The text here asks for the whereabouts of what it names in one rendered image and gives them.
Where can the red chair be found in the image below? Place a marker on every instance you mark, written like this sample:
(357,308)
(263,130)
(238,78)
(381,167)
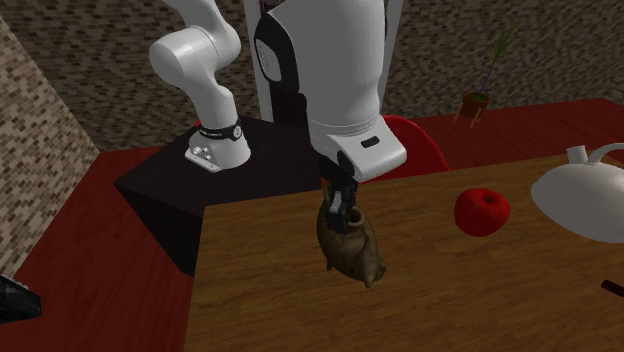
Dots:
(419,151)

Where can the dark robot stand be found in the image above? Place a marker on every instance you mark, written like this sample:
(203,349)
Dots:
(263,161)

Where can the red apple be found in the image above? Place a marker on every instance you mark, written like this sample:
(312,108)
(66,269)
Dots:
(481,212)

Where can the dark stick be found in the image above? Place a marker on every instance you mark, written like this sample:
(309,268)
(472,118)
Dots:
(613,287)

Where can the potted plant on wooden stand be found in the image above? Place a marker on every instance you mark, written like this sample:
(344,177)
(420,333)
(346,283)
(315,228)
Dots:
(480,92)

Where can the brown animal-shaped clay vessel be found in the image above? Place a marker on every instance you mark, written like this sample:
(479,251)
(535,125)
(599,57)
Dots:
(348,246)

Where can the black object on floor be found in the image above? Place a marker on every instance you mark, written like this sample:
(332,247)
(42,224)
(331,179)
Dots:
(17,302)

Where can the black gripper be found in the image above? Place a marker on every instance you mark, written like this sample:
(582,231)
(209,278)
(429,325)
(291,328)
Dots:
(336,176)

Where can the white flat jug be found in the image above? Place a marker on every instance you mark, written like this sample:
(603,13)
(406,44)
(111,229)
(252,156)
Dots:
(582,197)

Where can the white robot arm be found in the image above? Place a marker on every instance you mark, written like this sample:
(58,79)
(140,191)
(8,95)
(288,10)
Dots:
(336,73)

